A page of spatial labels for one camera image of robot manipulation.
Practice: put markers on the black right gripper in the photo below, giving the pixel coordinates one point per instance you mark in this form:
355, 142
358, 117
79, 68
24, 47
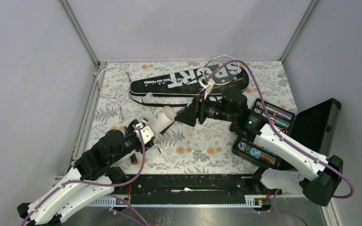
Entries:
189, 116

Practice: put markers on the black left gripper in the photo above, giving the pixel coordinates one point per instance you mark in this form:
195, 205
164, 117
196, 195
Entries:
132, 128

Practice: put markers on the white shuttlecock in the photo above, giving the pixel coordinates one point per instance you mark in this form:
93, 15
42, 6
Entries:
152, 154

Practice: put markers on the white shuttlecock tube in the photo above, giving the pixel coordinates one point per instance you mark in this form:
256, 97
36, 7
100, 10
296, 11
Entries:
162, 120

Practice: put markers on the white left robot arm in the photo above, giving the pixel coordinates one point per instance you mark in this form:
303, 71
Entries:
93, 175

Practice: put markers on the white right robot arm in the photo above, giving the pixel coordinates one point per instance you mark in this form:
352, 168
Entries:
321, 174

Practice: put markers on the yellow orange small toy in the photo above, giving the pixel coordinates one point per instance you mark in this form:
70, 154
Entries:
145, 119

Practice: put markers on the black racket bag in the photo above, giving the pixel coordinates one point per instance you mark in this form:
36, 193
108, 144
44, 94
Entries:
177, 89

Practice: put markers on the white racket on bag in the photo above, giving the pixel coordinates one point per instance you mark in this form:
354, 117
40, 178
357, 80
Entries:
222, 70

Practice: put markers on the white racket on left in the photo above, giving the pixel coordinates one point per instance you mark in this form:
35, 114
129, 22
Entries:
112, 82

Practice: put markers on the black poker chip case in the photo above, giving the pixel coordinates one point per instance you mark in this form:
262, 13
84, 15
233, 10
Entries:
313, 127

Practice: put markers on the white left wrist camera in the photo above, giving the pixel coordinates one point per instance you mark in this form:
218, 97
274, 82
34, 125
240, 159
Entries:
144, 133

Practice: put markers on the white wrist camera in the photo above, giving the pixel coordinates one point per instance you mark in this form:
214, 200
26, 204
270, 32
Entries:
206, 87
144, 133

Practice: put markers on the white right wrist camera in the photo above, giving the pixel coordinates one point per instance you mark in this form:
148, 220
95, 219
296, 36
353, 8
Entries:
206, 87

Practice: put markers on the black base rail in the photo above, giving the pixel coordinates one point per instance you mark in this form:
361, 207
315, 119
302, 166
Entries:
195, 190

